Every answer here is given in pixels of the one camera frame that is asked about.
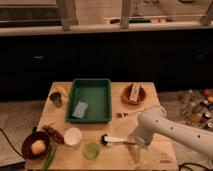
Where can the orange bowl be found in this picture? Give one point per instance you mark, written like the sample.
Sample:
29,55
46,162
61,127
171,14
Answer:
126,95

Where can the green vegetable stalk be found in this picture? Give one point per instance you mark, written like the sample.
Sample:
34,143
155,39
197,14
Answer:
50,157

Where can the white cup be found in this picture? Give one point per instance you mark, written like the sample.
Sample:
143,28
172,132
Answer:
72,136

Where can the yellow potato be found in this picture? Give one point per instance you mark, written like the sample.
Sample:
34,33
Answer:
38,147

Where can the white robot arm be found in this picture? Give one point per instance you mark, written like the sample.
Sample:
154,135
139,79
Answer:
153,120

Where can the green plastic tray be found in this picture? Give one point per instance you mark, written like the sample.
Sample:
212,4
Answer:
97,94

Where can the dark brown bowl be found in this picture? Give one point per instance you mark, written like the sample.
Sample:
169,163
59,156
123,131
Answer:
34,136

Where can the brown grape bunch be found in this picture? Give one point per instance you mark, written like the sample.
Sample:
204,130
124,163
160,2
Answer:
54,134

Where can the fork with wooden handle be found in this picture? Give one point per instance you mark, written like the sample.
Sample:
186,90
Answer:
124,114

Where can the small cardboard box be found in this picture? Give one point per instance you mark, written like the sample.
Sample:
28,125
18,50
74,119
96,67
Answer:
134,92

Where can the yellow banana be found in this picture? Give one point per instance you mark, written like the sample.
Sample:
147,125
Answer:
62,91

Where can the spice bottles on floor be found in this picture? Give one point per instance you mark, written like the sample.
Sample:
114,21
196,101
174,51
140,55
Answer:
194,114

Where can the green cup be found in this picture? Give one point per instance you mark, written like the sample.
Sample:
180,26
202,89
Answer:
91,150

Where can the grey blue sponge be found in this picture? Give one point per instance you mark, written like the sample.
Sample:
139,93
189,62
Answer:
80,110

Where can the white dish brush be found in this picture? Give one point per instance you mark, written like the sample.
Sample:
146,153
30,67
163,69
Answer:
106,140

